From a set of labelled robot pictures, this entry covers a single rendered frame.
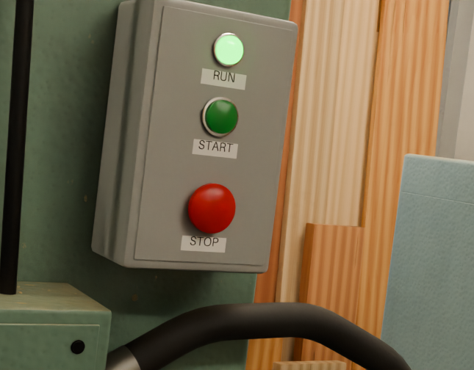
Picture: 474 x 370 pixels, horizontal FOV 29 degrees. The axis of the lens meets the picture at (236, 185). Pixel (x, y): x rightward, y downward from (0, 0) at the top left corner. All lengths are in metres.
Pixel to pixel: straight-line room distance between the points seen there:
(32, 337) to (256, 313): 0.16
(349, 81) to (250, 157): 1.85
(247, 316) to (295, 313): 0.04
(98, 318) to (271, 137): 0.16
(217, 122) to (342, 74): 1.85
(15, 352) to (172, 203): 0.12
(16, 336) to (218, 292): 0.18
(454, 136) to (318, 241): 0.73
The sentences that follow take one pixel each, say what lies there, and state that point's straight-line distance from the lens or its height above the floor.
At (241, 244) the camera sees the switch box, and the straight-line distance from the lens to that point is 0.57.
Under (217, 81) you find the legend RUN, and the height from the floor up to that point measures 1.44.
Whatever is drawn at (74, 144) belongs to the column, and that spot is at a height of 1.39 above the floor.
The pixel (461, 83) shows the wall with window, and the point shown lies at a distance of 2.82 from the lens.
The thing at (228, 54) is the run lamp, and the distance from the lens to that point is 0.55.
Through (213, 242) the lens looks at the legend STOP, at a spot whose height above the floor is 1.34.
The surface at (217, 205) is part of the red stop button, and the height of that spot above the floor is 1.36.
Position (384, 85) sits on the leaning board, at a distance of 2.43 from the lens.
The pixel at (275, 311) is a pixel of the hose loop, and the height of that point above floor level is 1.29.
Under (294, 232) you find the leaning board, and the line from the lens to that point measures 2.28.
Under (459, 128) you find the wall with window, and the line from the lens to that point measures 2.81.
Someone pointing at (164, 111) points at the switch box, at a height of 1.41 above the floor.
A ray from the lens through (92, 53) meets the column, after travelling 0.59.
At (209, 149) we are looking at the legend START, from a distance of 0.55.
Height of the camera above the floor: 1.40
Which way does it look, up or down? 3 degrees down
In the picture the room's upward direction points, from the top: 7 degrees clockwise
